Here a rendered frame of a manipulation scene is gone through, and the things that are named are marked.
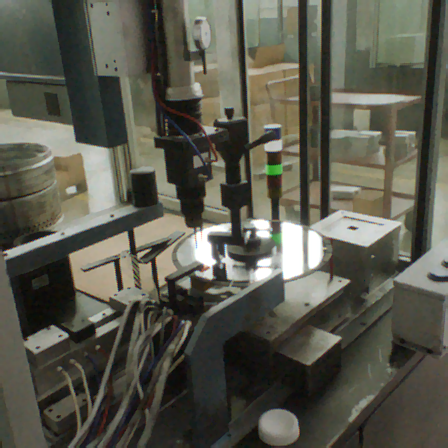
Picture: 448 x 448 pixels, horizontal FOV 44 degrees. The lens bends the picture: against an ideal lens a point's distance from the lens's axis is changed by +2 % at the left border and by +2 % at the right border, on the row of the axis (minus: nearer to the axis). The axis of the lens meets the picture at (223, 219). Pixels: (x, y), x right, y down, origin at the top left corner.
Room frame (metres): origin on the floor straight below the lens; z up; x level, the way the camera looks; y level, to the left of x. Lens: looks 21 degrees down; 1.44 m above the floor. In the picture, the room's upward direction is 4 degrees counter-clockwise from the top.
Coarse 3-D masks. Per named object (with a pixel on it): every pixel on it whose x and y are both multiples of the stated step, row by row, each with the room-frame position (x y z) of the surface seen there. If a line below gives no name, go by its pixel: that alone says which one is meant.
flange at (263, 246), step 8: (248, 240) 1.09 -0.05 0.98; (256, 240) 1.08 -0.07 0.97; (264, 240) 1.11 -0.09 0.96; (272, 240) 1.11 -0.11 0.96; (232, 248) 1.08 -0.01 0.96; (240, 248) 1.08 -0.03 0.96; (248, 248) 1.07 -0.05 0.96; (256, 248) 1.07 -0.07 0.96; (264, 248) 1.07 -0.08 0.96; (272, 248) 1.07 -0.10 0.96; (240, 256) 1.05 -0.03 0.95; (248, 256) 1.05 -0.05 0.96; (256, 256) 1.05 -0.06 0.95; (264, 256) 1.05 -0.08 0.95
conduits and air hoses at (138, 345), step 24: (120, 264) 1.09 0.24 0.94; (144, 264) 1.09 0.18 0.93; (144, 312) 0.91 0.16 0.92; (168, 312) 0.93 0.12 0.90; (120, 336) 0.89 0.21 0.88; (144, 336) 0.84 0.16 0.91; (72, 360) 0.89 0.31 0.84; (144, 360) 0.80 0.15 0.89; (168, 360) 0.76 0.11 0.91; (96, 408) 0.77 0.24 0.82; (120, 408) 0.72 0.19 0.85; (144, 408) 0.73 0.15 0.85; (120, 432) 0.71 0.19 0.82; (144, 432) 0.68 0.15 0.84
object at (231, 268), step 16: (256, 224) 1.24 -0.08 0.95; (272, 224) 1.23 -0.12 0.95; (288, 224) 1.23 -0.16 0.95; (192, 240) 1.17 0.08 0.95; (288, 240) 1.13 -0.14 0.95; (304, 240) 1.12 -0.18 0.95; (320, 240) 1.12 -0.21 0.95; (192, 256) 1.08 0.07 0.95; (208, 256) 1.07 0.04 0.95; (272, 256) 1.05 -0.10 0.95; (288, 256) 1.04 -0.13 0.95; (304, 256) 1.04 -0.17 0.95; (320, 256) 1.03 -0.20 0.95; (208, 272) 1.00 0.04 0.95; (224, 272) 0.99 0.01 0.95; (240, 272) 0.99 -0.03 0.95; (256, 272) 0.98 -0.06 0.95; (288, 272) 0.97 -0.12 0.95
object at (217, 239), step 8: (232, 216) 1.02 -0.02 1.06; (240, 216) 1.03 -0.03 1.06; (232, 224) 1.02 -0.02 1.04; (240, 224) 1.02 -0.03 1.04; (208, 232) 1.05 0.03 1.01; (216, 232) 1.05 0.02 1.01; (224, 232) 1.05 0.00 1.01; (232, 232) 1.02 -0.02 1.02; (240, 232) 1.02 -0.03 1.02; (208, 240) 1.04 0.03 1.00; (216, 240) 1.03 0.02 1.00; (224, 240) 1.03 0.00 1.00; (232, 240) 1.02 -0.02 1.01; (240, 240) 1.01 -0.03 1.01; (216, 248) 1.03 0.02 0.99; (224, 248) 1.04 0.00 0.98; (216, 256) 1.03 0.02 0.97; (224, 256) 1.04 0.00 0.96
